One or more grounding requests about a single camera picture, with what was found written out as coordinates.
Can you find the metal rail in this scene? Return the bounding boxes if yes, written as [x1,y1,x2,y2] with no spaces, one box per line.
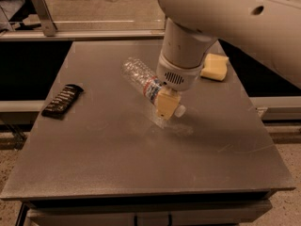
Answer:
[0,30,165,41]

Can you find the yellow sponge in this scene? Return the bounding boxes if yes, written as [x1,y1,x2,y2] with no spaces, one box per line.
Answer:
[200,54,229,81]

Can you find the cabinet under table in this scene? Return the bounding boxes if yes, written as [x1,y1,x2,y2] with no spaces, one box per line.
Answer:
[15,191,272,226]

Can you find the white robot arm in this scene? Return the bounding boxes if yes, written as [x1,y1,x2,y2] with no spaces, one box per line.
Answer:
[156,0,301,91]

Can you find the left metal bracket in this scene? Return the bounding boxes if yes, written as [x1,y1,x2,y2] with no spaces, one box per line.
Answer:
[31,0,57,37]

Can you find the clear plastic water bottle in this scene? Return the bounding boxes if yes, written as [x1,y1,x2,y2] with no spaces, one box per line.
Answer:
[121,57,186,118]

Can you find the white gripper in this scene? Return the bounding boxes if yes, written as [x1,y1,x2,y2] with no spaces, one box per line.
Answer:
[155,54,201,120]

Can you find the black rxbar chocolate bar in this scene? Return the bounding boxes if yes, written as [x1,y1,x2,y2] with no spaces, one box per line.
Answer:
[41,84,84,120]

